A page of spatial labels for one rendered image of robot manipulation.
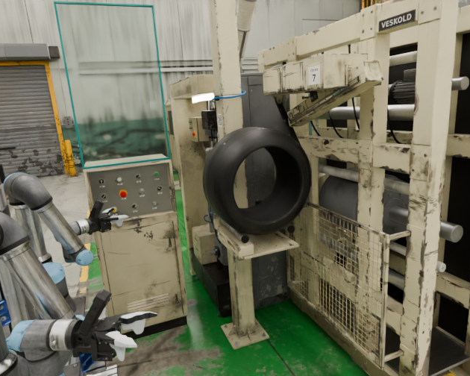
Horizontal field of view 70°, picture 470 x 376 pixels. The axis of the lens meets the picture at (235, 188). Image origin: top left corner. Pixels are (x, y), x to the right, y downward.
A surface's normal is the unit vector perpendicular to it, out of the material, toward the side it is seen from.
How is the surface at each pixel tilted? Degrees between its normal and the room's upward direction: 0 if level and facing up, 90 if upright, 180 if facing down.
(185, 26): 90
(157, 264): 91
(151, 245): 90
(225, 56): 90
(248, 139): 46
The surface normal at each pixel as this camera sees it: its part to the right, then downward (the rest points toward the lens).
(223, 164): -0.37, -0.13
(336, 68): 0.36, 0.20
